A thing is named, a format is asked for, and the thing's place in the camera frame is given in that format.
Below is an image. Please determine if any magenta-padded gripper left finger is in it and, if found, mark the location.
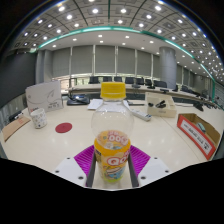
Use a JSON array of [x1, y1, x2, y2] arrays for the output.
[[53, 144, 98, 188]]

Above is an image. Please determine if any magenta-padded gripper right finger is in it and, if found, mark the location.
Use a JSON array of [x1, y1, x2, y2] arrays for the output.
[[128, 144, 173, 188]]

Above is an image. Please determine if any yellow-capped clear drink bottle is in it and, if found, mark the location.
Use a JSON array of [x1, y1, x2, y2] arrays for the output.
[[90, 81, 135, 184]]

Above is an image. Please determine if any flat round red coaster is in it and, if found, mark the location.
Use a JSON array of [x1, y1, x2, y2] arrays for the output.
[[54, 122, 73, 134]]

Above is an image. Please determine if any red-and-white open carton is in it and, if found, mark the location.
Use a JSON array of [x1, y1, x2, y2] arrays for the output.
[[176, 112, 222, 161]]

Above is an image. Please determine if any white patterned mug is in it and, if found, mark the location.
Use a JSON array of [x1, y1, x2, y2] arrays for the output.
[[30, 107, 48, 130]]

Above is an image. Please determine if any beige open cardboard box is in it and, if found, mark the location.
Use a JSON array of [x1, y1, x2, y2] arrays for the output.
[[144, 92, 178, 119]]

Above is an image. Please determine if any black tool in box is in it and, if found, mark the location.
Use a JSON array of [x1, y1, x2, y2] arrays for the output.
[[148, 99, 167, 109]]

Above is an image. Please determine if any white paper sheet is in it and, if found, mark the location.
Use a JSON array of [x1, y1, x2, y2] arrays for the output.
[[86, 98, 104, 111]]

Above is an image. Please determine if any black desk phone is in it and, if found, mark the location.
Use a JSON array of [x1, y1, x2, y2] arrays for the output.
[[66, 94, 91, 107]]

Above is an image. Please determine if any brown paper envelope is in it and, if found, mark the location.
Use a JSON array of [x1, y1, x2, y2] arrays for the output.
[[1, 114, 32, 143]]

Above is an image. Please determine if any black pouch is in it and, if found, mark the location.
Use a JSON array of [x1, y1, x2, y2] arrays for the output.
[[8, 110, 24, 123]]

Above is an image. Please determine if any white paper ream box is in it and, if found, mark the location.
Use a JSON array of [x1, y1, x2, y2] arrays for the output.
[[25, 80, 64, 115]]

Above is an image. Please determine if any long curved conference desk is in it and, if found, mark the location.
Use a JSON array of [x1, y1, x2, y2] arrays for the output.
[[68, 83, 221, 109]]

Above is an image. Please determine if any row of black chairs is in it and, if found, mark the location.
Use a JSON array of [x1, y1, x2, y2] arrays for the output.
[[88, 75, 211, 98]]

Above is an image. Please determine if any group of ceiling lights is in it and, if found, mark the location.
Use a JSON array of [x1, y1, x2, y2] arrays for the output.
[[13, 0, 224, 73]]

